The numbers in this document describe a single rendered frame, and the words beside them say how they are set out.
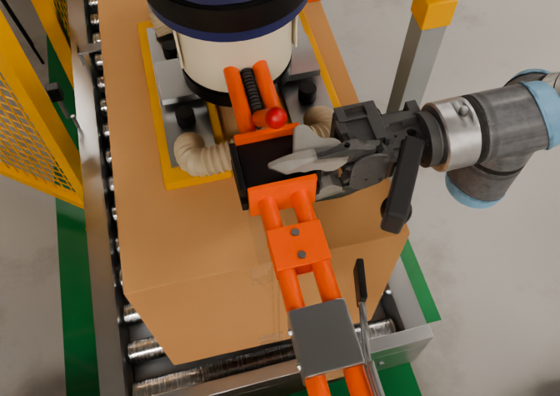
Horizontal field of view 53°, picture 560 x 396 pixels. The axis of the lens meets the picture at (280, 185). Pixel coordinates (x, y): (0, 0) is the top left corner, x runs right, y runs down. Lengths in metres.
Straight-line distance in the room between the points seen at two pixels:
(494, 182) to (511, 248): 1.31
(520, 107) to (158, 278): 0.51
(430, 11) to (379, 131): 0.60
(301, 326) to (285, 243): 0.09
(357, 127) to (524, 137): 0.20
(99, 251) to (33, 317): 0.71
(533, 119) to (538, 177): 1.58
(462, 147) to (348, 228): 0.20
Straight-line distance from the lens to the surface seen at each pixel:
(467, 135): 0.70
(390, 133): 0.71
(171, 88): 0.88
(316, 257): 0.61
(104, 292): 1.33
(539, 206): 2.25
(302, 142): 0.65
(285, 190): 0.65
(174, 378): 1.29
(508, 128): 0.73
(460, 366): 1.92
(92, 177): 1.48
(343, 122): 0.69
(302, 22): 1.01
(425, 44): 1.32
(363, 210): 0.81
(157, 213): 0.82
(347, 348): 0.58
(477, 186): 0.83
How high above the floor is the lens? 1.79
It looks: 59 degrees down
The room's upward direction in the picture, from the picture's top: straight up
